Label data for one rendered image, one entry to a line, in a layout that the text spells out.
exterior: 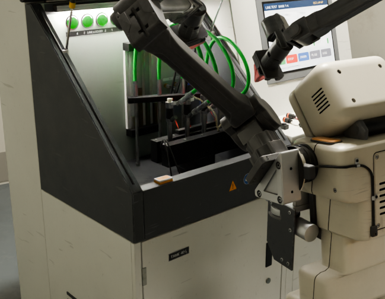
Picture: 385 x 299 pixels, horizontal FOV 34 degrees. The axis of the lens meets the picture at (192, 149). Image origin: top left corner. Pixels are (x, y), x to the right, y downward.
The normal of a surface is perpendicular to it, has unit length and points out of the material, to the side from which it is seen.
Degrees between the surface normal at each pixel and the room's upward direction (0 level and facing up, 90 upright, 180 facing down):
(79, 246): 90
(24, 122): 90
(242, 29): 76
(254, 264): 90
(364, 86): 48
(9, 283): 0
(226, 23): 90
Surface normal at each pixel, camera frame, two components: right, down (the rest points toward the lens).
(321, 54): 0.63, 0.00
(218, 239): 0.66, 0.23
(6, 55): -0.76, 0.21
